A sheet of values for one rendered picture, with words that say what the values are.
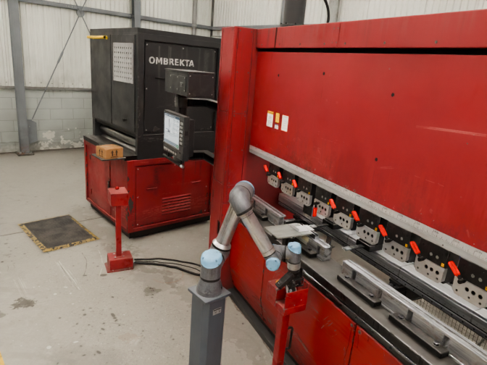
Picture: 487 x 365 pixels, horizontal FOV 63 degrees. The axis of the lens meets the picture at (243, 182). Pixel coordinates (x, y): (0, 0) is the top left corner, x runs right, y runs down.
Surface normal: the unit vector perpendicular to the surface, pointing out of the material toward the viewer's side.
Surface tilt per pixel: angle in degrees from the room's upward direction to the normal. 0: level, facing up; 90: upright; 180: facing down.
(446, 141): 90
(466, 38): 90
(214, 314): 90
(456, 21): 90
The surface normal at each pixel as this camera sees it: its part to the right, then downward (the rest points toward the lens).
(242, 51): 0.44, 0.29
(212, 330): 0.64, 0.27
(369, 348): -0.90, 0.06
